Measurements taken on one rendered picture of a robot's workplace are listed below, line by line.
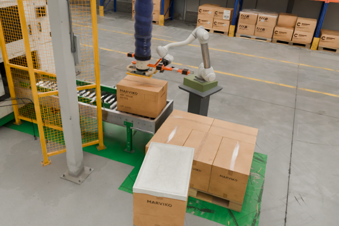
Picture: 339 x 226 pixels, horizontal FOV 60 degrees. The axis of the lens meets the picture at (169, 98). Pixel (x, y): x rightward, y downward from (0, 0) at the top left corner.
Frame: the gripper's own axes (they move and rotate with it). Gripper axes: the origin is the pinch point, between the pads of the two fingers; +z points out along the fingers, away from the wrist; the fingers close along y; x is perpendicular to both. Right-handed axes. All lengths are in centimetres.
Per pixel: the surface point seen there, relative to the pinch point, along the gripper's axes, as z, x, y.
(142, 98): 19.8, 17.3, 41.2
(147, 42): 5.6, 18.1, -31.6
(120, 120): 35, 41, 74
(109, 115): 35, 59, 69
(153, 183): 182, -66, 20
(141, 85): 9.6, 22.9, 27.4
